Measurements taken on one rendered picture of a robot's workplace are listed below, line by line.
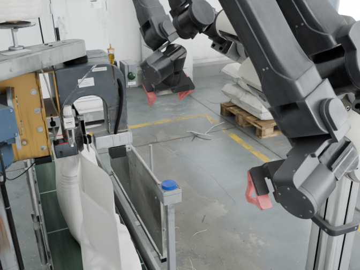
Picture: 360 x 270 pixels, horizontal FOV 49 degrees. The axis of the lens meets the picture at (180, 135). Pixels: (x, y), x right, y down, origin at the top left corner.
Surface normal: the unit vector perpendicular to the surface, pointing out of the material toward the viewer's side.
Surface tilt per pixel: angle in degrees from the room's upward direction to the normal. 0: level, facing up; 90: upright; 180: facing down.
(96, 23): 90
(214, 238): 0
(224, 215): 0
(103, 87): 90
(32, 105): 90
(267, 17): 66
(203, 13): 59
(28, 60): 90
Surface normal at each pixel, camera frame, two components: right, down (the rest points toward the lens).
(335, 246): 0.35, 0.37
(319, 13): 0.44, -0.13
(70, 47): 0.88, 0.18
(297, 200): -0.67, 0.56
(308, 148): -0.52, -0.82
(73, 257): -0.02, -0.91
